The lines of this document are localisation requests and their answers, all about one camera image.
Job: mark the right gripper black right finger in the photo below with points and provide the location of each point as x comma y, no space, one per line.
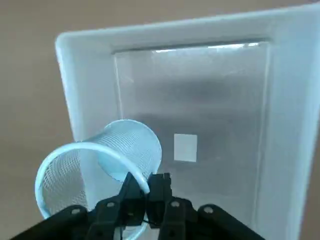
175,217

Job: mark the clear plastic box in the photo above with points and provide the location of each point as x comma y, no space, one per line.
225,30

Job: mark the white label sticker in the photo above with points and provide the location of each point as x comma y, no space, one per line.
185,147

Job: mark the blue mesh pencil holder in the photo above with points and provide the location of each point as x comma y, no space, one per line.
120,142

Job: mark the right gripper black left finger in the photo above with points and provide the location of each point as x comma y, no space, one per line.
110,212

